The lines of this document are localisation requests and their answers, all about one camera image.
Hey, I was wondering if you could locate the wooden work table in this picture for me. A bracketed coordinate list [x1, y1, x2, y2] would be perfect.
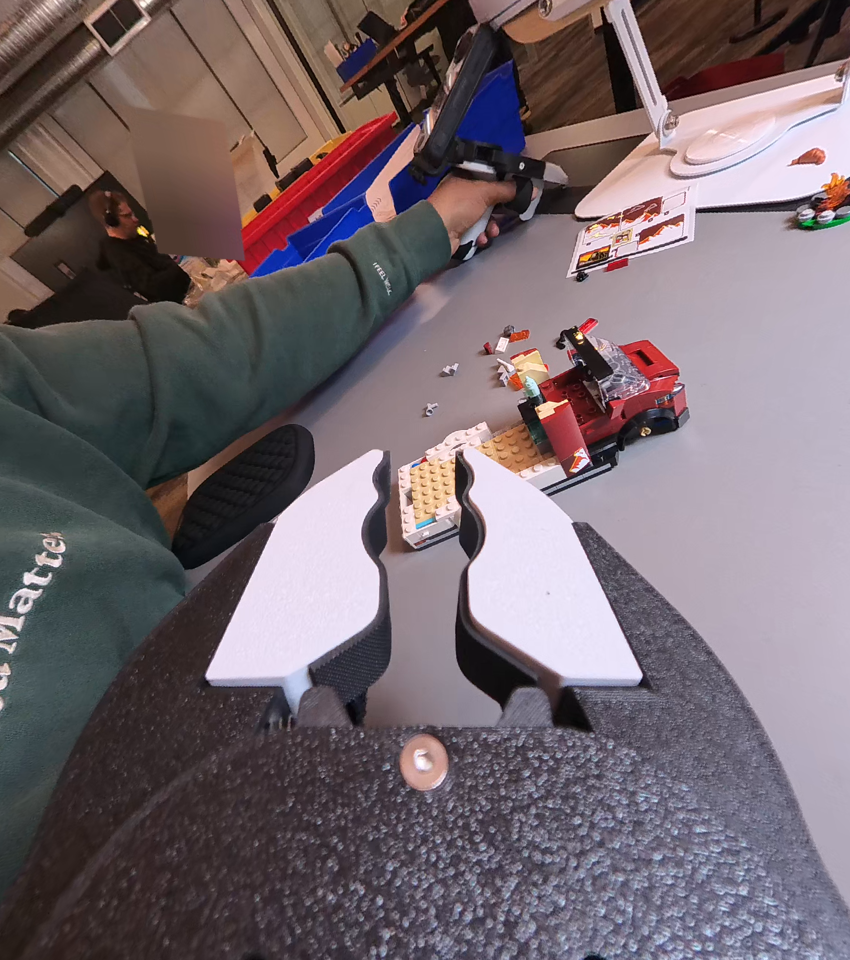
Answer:
[338, 0, 486, 125]

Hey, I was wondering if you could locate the blue storage bin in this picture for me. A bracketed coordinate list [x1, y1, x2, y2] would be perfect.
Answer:
[248, 206, 373, 280]
[350, 60, 529, 222]

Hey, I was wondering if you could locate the spiral bound booklet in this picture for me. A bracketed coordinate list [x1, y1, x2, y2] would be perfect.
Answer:
[365, 146, 426, 219]

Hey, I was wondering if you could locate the black padded rest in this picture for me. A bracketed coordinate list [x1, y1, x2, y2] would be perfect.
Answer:
[170, 423, 317, 570]

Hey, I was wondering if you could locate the red storage bin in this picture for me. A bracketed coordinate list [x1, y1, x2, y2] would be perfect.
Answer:
[241, 112, 399, 260]

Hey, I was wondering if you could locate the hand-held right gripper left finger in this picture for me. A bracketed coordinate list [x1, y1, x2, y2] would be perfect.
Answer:
[204, 448, 392, 712]

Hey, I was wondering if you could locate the person's left forearm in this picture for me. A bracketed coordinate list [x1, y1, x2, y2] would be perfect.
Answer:
[128, 201, 454, 489]

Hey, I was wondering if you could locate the silver ventilation duct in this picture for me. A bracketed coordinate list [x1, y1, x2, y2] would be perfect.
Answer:
[0, 0, 171, 196]

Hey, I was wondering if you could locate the grey desk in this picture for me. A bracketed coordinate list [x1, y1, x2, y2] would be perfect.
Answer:
[143, 112, 850, 960]

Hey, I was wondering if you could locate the sticker sheet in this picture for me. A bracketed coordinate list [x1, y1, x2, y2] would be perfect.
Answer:
[566, 183, 698, 280]

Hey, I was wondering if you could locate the campfire brick build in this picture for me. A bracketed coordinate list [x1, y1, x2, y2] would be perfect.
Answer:
[796, 174, 850, 230]

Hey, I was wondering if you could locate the toy brick camper van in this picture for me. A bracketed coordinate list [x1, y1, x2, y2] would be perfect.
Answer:
[397, 337, 690, 554]

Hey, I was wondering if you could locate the red bag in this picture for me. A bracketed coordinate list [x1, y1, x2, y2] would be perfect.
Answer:
[665, 52, 786, 102]

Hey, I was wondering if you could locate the person's left hand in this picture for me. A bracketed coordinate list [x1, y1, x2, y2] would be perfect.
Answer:
[425, 176, 519, 254]

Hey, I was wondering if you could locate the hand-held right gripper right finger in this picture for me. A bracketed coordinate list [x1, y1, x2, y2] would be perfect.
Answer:
[455, 447, 645, 690]

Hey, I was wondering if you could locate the white book stand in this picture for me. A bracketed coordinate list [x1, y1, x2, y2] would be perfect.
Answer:
[470, 0, 850, 219]

